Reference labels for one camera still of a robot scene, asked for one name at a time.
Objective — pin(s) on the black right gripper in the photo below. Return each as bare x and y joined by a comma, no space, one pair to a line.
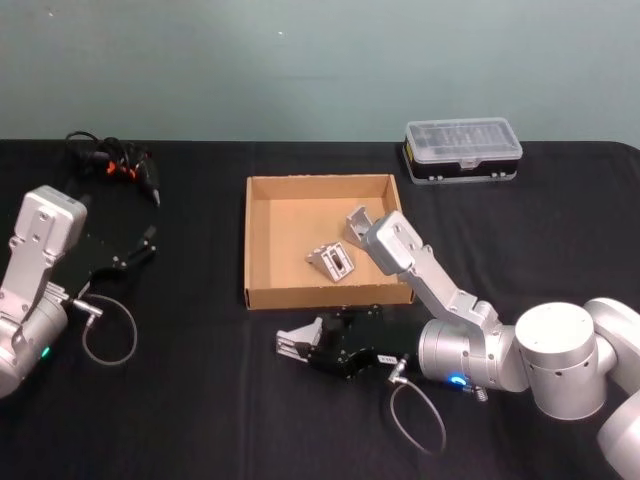
390,340

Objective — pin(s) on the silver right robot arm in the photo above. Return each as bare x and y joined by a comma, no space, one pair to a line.
550,345

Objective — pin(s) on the black table cloth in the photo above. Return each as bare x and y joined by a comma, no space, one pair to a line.
200,410

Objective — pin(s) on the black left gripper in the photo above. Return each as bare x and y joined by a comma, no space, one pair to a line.
97,257

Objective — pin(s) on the clear plastic case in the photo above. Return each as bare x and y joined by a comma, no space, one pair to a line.
460,145

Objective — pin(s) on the silver metal corner bracket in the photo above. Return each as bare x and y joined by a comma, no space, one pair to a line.
331,262
300,342
356,222

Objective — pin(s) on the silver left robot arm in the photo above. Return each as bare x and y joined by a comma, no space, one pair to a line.
35,240

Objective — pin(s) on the shallow brown cardboard tray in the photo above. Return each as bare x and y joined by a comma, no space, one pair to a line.
290,225

